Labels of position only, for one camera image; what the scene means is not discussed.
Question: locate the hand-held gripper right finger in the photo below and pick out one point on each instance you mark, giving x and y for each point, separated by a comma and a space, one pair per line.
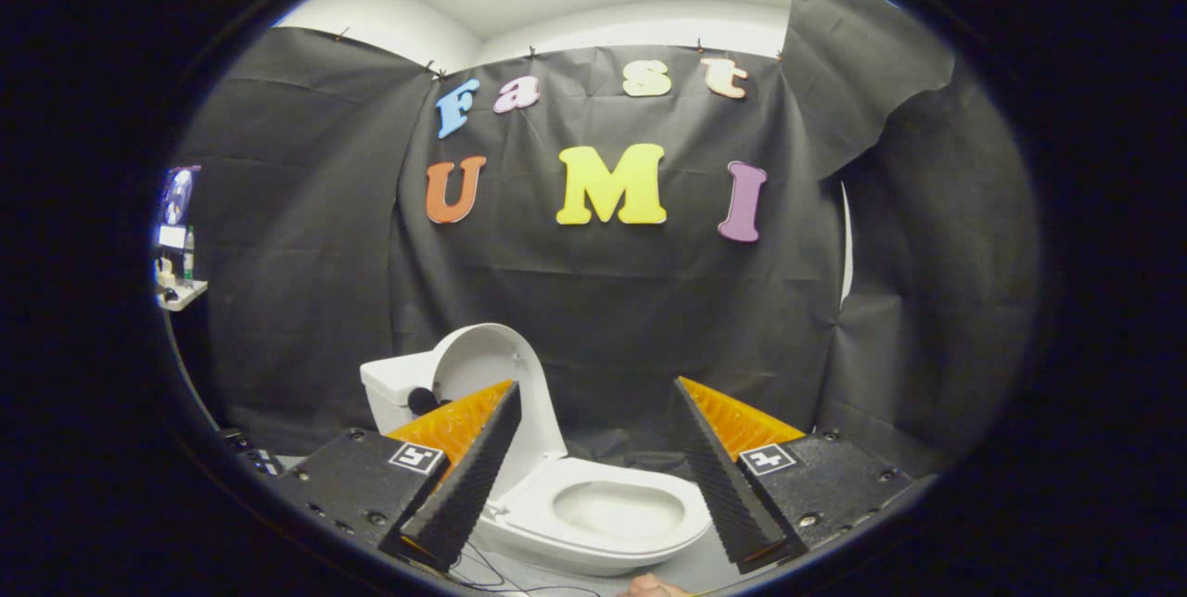
719, 486

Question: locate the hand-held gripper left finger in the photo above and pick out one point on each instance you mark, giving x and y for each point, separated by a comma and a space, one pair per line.
468, 476

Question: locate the white toilet lid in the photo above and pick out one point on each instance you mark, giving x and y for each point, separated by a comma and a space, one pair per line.
491, 351

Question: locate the white toilet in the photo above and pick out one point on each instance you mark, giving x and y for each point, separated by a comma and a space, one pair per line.
603, 509

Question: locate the black backdrop cloth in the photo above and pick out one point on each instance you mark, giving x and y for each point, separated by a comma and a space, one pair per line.
612, 300

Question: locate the black power strip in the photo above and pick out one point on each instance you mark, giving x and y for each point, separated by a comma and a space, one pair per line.
255, 456

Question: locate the white shelf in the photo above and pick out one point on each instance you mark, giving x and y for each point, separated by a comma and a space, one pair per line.
184, 296

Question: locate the green bottle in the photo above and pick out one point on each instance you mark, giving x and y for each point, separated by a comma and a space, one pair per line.
189, 254

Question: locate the round blue fan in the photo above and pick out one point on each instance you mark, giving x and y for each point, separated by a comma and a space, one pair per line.
178, 196

